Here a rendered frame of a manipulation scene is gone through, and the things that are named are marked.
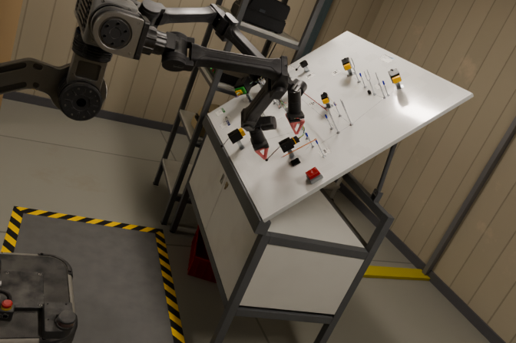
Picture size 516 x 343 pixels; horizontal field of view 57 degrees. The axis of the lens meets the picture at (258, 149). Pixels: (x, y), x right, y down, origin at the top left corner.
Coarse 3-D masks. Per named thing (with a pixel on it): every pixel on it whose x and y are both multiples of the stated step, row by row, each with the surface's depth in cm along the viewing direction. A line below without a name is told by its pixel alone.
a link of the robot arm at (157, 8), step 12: (144, 0) 185; (144, 12) 183; (156, 12) 184; (168, 12) 192; (180, 12) 197; (192, 12) 202; (204, 12) 207; (216, 12) 211; (156, 24) 193; (216, 24) 217; (228, 24) 210
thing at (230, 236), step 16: (224, 192) 249; (224, 208) 244; (240, 208) 226; (208, 224) 260; (224, 224) 239; (240, 224) 222; (208, 240) 254; (224, 240) 235; (240, 240) 218; (224, 256) 230; (240, 256) 214; (224, 272) 226; (240, 272) 210; (224, 288) 222
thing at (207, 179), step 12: (204, 144) 298; (204, 156) 292; (216, 156) 274; (204, 168) 287; (216, 168) 269; (192, 180) 304; (204, 180) 282; (216, 180) 264; (192, 192) 298; (204, 192) 277; (216, 192) 260; (204, 204) 273; (204, 216) 268; (204, 228) 264
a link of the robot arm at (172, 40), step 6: (168, 36) 146; (174, 36) 147; (168, 42) 145; (174, 42) 146; (180, 42) 149; (186, 42) 151; (168, 48) 145; (174, 48) 146; (180, 48) 148; (186, 48) 150; (162, 54) 149; (186, 54) 150
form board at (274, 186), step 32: (320, 64) 279; (352, 64) 262; (384, 64) 247; (320, 96) 252; (352, 96) 238; (416, 96) 214; (448, 96) 204; (224, 128) 272; (288, 128) 241; (320, 128) 228; (352, 128) 217; (384, 128) 207; (416, 128) 198; (256, 160) 232; (288, 160) 220; (320, 160) 209; (352, 160) 199; (256, 192) 212; (288, 192) 202
